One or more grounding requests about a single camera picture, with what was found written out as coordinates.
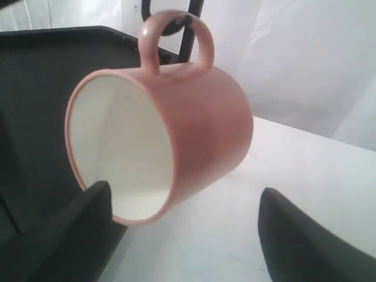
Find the pink ceramic mug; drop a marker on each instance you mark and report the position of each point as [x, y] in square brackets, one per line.
[158, 134]

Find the black metal shelf rack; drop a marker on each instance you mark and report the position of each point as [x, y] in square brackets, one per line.
[39, 70]

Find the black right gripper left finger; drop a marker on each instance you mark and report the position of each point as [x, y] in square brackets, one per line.
[76, 239]

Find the white backdrop curtain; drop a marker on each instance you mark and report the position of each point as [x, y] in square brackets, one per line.
[304, 64]

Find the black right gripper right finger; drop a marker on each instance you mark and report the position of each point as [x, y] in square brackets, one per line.
[297, 248]

